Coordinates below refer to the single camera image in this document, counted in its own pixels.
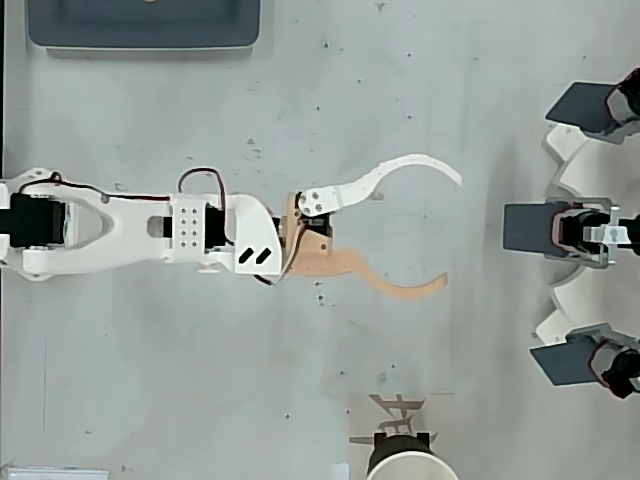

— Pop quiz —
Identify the tan gripper with servo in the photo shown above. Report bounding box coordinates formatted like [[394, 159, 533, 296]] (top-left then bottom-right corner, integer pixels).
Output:
[[279, 152, 464, 302]]

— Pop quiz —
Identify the black paper cup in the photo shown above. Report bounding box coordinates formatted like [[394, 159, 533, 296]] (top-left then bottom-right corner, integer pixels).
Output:
[[364, 432, 457, 480]]

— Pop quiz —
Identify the printed paper mat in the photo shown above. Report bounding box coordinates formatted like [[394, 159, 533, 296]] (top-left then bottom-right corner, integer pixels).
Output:
[[347, 393, 456, 480]]

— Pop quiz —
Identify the dark grey dispenser paddle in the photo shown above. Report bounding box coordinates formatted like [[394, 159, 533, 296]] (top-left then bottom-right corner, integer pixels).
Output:
[[529, 333, 601, 389], [502, 202, 559, 256], [544, 81, 617, 135]]

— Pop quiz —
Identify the black red dispenser valve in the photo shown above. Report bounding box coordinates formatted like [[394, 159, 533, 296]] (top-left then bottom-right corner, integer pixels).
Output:
[[544, 197, 640, 269], [569, 323, 640, 401], [604, 68, 640, 146]]

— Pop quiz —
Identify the white dispenser carousel base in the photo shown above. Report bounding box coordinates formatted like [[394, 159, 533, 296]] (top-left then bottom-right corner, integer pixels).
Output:
[[529, 122, 640, 351]]

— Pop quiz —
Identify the dark grey tray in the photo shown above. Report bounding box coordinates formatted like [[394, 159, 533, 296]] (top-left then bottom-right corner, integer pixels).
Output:
[[27, 0, 262, 51]]

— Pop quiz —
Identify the gripper servo cable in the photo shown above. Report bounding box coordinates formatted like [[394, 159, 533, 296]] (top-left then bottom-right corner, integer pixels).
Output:
[[252, 214, 311, 289]]

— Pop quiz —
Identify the red black looped cable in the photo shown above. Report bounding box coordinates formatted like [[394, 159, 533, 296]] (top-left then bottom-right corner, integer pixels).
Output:
[[177, 168, 232, 241]]

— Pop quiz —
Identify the red black arm cable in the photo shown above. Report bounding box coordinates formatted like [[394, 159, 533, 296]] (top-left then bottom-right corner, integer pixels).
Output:
[[19, 169, 171, 204]]

